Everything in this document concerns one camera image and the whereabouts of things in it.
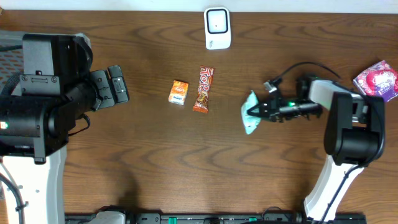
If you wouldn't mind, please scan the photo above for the teal snack packet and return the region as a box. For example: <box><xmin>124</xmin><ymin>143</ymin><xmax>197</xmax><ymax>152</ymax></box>
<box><xmin>241</xmin><ymin>91</ymin><xmax>261</xmax><ymax>135</ymax></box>

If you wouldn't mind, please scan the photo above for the orange Top chocolate bar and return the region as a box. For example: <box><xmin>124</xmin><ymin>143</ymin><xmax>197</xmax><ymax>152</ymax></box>
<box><xmin>193</xmin><ymin>66</ymin><xmax>215</xmax><ymax>113</ymax></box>

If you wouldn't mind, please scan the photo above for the small orange box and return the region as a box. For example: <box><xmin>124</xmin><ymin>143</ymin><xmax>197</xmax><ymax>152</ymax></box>
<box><xmin>169</xmin><ymin>80</ymin><xmax>189</xmax><ymax>105</ymax></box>

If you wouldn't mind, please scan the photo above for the red purple snack packet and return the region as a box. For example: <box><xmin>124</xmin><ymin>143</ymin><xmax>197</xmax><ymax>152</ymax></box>
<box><xmin>353</xmin><ymin>60</ymin><xmax>397</xmax><ymax>102</ymax></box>

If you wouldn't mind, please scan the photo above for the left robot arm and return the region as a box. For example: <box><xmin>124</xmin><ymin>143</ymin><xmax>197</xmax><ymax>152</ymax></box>
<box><xmin>1</xmin><ymin>34</ymin><xmax>123</xmax><ymax>223</ymax></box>

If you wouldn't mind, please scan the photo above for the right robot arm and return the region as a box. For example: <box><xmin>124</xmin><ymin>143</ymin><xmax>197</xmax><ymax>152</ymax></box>
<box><xmin>241</xmin><ymin>75</ymin><xmax>385</xmax><ymax>223</ymax></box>

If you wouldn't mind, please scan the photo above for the white barcode scanner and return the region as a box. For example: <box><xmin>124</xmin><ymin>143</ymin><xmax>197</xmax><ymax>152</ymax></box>
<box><xmin>203</xmin><ymin>7</ymin><xmax>232</xmax><ymax>50</ymax></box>

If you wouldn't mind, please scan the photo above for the dark grey plastic basket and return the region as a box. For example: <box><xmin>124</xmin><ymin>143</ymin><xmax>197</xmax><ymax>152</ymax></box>
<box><xmin>0</xmin><ymin>30</ymin><xmax>25</xmax><ymax>90</ymax></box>

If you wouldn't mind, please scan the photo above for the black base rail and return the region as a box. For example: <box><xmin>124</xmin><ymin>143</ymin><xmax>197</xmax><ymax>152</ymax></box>
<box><xmin>64</xmin><ymin>205</ymin><xmax>368</xmax><ymax>224</ymax></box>

